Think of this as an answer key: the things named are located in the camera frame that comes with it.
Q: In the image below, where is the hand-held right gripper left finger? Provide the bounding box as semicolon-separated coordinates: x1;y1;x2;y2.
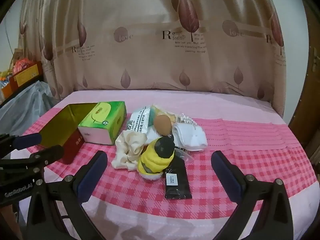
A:
25;151;108;240

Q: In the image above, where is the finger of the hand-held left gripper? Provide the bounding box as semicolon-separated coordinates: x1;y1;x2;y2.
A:
0;145;64;174
0;133;42;155

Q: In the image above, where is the yellow black plush toy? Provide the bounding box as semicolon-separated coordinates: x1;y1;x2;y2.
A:
138;136;175;179

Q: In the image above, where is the yellow orange dotted towel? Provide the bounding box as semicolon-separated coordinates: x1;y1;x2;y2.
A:
150;105;180;123

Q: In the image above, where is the yellow cardboard box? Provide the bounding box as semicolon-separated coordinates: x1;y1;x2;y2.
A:
14;64;44;87

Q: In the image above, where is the cream cloth scrunchie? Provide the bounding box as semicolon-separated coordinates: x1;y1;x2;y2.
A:
111;131;148;171

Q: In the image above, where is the white red-trimmed sock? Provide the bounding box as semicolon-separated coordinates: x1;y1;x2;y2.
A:
172;122;208;152

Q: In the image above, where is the black packet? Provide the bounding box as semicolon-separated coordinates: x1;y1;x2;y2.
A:
164;159;192;200

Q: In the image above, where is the pink checked blanket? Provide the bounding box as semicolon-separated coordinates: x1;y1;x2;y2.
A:
17;89;318;240

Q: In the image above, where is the brown makeup sponge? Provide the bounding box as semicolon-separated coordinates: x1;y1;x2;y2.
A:
153;115;170;137

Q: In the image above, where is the red tin box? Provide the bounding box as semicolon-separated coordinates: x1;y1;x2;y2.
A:
26;102;99;165

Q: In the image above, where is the grey plastic bag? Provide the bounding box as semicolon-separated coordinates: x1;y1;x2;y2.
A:
0;80;54;135

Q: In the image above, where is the beige leaf print curtain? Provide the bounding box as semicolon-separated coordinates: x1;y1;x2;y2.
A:
19;0;288;117

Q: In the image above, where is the white packet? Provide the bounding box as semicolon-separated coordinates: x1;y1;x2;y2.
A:
122;105;157;143

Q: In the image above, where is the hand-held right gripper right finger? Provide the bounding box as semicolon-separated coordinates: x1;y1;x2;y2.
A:
211;151;295;240

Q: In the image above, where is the cotton swab pack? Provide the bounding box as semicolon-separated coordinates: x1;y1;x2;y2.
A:
179;115;197;128

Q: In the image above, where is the green tissue box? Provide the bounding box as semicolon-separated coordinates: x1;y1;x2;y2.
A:
77;101;127;146

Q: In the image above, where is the clear plastic wrapper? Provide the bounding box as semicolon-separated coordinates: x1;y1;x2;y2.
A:
175;147;194;163

